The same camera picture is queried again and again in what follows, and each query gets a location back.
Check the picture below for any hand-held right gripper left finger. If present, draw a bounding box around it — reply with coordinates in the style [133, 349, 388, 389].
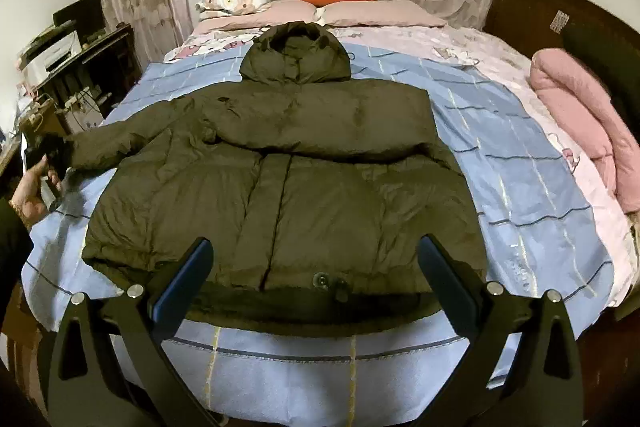
[47, 236, 214, 427]

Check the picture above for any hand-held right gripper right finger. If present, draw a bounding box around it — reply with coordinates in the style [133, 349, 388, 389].
[417, 234, 587, 427]

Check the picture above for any olive green hooded puffer jacket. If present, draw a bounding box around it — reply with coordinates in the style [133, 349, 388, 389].
[65, 21, 489, 324]

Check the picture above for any person's left forearm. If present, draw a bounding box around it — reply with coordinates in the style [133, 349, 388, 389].
[0, 196, 35, 323]

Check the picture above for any person's left hand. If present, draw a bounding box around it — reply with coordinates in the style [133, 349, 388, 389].
[9, 157, 63, 229]

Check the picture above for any white printer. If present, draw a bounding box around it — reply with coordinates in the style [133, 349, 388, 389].
[16, 30, 82, 76]

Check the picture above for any dark wooden desk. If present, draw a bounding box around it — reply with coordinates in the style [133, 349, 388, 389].
[27, 23, 144, 135]

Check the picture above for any black monitor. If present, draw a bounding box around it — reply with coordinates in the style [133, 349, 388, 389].
[52, 0, 107, 40]

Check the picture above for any blue plaid blanket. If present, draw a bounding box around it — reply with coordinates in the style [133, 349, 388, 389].
[20, 41, 617, 423]

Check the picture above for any pink folded quilt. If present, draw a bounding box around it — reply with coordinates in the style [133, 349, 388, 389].
[528, 48, 640, 217]

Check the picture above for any floral pillow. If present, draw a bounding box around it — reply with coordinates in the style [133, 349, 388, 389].
[195, 0, 273, 20]

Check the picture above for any pink pillow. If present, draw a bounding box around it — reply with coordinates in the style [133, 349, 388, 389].
[317, 0, 447, 29]
[192, 1, 319, 32]

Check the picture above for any dark wooden bed board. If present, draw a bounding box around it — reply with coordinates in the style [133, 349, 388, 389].
[484, 0, 640, 118]

